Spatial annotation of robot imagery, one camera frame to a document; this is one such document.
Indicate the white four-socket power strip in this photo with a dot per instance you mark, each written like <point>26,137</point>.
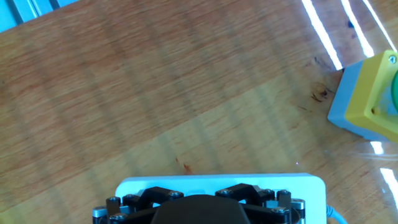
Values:
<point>217,183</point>

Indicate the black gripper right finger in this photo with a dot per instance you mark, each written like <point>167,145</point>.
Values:
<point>245,191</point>

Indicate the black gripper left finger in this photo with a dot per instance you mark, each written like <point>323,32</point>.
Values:
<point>155,194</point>

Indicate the green button yellow box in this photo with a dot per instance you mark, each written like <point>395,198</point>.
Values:
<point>370,99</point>

